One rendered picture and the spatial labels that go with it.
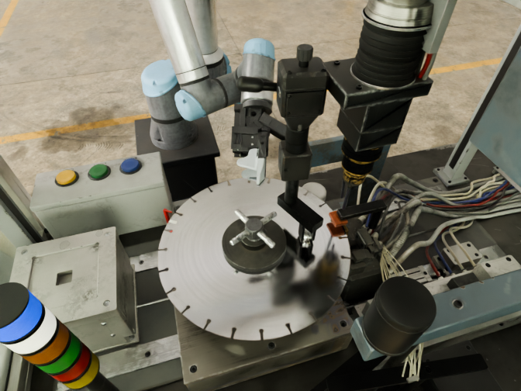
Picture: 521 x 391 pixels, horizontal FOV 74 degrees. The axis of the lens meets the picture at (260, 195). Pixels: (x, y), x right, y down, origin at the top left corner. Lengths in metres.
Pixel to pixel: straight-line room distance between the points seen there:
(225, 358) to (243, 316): 0.11
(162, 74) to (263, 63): 0.33
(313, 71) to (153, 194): 0.52
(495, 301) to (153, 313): 0.60
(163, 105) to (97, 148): 1.48
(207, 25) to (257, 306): 0.74
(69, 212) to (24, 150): 1.86
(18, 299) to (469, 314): 0.49
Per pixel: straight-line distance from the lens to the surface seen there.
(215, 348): 0.64
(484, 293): 0.54
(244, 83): 0.48
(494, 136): 0.41
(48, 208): 0.87
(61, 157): 2.53
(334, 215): 0.64
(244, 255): 0.58
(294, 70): 0.43
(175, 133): 1.10
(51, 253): 0.77
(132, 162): 0.87
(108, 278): 0.69
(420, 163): 1.15
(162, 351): 0.75
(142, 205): 0.86
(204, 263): 0.60
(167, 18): 0.85
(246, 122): 0.80
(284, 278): 0.58
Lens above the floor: 1.45
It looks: 47 degrees down
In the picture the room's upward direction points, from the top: straight up
